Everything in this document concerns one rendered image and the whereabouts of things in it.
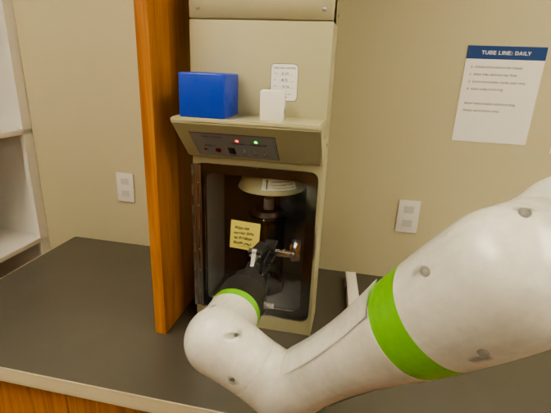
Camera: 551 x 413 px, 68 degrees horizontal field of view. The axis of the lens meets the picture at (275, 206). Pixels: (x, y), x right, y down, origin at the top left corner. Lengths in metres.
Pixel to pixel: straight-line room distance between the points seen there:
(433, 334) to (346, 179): 1.06
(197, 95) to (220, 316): 0.46
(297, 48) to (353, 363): 0.67
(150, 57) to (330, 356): 0.70
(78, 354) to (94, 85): 0.94
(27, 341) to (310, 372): 0.85
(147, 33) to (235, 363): 0.67
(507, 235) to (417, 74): 1.05
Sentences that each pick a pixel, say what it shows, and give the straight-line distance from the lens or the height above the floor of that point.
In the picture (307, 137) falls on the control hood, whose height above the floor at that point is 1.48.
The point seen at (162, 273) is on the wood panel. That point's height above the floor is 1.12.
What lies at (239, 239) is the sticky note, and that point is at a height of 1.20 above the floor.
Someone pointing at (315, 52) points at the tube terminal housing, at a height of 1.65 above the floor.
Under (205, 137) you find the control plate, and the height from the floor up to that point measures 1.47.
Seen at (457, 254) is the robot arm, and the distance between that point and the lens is 0.35.
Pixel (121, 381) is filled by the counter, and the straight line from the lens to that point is 1.05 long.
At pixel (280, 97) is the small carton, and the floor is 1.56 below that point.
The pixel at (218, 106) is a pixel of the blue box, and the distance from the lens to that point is 0.87.
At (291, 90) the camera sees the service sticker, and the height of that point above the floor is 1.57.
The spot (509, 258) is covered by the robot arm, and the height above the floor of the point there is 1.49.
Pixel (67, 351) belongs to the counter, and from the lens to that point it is 1.17.
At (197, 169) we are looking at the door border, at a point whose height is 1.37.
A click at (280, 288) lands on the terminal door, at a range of 1.07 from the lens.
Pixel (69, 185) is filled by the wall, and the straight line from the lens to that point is 1.81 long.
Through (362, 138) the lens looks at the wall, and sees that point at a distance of 1.37.
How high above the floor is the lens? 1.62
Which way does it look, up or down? 19 degrees down
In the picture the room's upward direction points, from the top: 2 degrees clockwise
